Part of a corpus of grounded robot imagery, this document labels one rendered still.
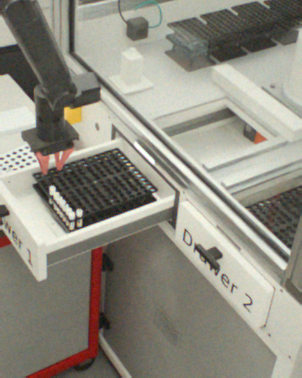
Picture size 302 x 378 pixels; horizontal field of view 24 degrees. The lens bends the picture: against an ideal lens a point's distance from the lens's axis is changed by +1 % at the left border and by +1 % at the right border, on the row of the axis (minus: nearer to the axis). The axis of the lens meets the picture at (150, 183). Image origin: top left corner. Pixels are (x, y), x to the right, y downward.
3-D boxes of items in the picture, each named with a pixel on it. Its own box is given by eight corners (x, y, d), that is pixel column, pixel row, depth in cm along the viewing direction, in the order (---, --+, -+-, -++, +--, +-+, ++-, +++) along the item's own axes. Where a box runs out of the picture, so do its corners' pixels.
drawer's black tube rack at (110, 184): (69, 243, 153) (69, 220, 148) (32, 195, 164) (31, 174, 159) (155, 211, 163) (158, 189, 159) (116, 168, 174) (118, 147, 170)
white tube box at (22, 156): (8, 189, 176) (7, 177, 174) (-12, 173, 181) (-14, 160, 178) (48, 170, 183) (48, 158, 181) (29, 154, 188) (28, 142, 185)
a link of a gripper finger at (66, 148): (30, 166, 152) (28, 130, 145) (60, 157, 155) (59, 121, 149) (44, 184, 147) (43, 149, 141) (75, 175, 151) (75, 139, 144)
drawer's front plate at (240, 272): (258, 329, 140) (268, 292, 134) (174, 238, 159) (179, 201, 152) (264, 326, 141) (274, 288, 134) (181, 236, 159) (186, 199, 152)
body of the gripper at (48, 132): (20, 139, 145) (18, 108, 141) (65, 125, 150) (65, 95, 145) (34, 157, 141) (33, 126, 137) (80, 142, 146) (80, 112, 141)
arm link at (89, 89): (39, 56, 132) (58, 96, 130) (95, 43, 137) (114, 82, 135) (29, 88, 142) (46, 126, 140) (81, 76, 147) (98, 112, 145)
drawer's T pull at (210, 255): (215, 272, 140) (216, 267, 140) (193, 248, 145) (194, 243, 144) (230, 265, 142) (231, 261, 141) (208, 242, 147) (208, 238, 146)
